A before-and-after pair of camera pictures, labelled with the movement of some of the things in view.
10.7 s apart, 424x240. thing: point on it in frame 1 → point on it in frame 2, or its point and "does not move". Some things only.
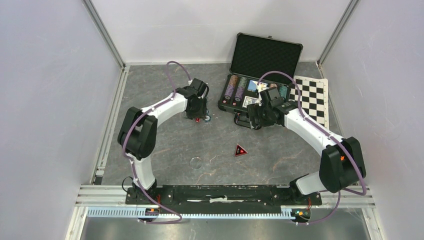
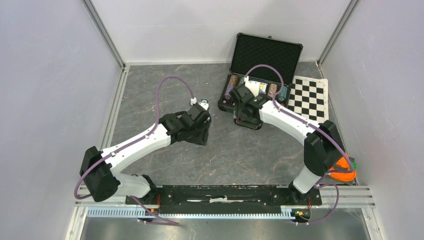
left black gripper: x=202 y=112 → x=202 y=138
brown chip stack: x=233 y=80 does not move
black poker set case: x=258 y=63 does not move
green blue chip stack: x=283 y=91 does not move
